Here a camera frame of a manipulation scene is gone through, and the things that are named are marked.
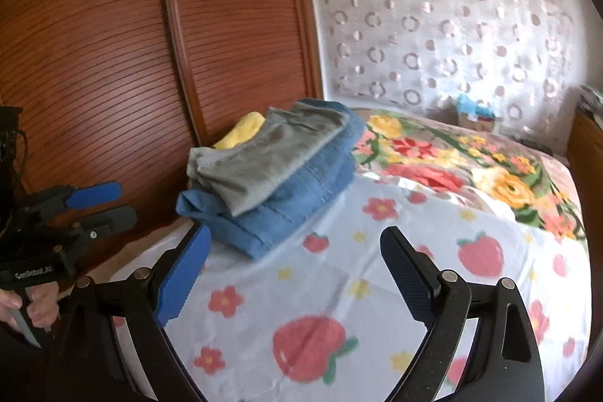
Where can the blue tissue box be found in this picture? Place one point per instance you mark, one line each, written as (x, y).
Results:
(475, 116)

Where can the white strawberry print bedsheet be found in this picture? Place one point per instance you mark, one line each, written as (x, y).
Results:
(321, 319)

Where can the person's left hand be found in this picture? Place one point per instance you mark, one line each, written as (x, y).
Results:
(43, 310)

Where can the yellow folded garment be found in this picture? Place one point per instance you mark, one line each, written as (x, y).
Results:
(245, 129)

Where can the long wooden sideboard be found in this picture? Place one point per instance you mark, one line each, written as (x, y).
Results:
(584, 153)

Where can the folded blue jeans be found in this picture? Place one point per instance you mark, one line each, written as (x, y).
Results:
(312, 187)

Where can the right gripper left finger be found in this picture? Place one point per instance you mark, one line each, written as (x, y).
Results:
(147, 300)

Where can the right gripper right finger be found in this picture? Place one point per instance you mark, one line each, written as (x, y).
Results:
(503, 363)

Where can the grey-green pants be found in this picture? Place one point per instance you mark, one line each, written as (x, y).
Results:
(246, 175)

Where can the wooden louvered wardrobe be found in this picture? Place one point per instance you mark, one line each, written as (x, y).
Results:
(122, 89)

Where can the sheer circle-pattern curtain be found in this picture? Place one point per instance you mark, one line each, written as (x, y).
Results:
(513, 58)

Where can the floral pink blanket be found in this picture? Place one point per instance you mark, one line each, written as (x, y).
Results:
(507, 195)

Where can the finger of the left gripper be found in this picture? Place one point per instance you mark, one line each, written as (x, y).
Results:
(89, 196)
(92, 228)

